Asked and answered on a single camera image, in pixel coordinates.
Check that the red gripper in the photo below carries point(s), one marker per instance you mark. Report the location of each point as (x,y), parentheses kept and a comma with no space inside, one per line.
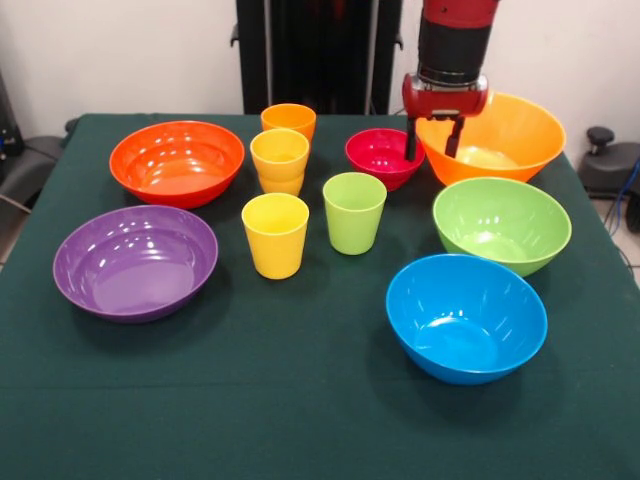
(440,102)

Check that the small pink bowl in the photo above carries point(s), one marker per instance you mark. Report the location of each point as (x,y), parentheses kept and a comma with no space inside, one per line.
(380,155)

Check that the large orange bowl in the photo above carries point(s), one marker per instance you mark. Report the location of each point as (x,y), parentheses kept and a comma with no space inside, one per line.
(515,135)

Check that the yellow cup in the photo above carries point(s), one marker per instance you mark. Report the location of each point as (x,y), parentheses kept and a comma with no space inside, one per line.
(280,162)
(275,250)

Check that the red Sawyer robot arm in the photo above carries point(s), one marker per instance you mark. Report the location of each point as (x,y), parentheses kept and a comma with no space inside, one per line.
(452,45)

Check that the green bowl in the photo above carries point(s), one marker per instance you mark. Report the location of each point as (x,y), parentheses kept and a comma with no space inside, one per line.
(500,235)

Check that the green cup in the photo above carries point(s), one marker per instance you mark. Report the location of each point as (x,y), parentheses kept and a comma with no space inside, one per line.
(352,230)

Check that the orange cup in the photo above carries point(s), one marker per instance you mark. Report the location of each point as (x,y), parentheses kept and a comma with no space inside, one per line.
(287,120)

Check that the yellow-orange cup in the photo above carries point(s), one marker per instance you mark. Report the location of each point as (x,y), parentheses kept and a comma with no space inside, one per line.
(280,187)

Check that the blue bowl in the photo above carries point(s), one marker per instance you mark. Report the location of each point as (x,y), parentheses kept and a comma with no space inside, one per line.
(465,330)

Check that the red bowl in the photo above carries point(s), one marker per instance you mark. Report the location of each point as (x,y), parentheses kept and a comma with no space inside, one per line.
(175,170)

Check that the dark green tablecloth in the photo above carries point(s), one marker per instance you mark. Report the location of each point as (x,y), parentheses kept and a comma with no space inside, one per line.
(300,375)

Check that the purple bowl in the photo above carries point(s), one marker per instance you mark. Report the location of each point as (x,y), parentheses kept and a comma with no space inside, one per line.
(135,280)

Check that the black equipment box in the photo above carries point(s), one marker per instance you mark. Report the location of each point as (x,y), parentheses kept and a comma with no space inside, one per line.
(7,130)

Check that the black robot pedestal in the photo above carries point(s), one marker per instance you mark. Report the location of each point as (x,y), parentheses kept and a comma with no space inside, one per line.
(310,55)

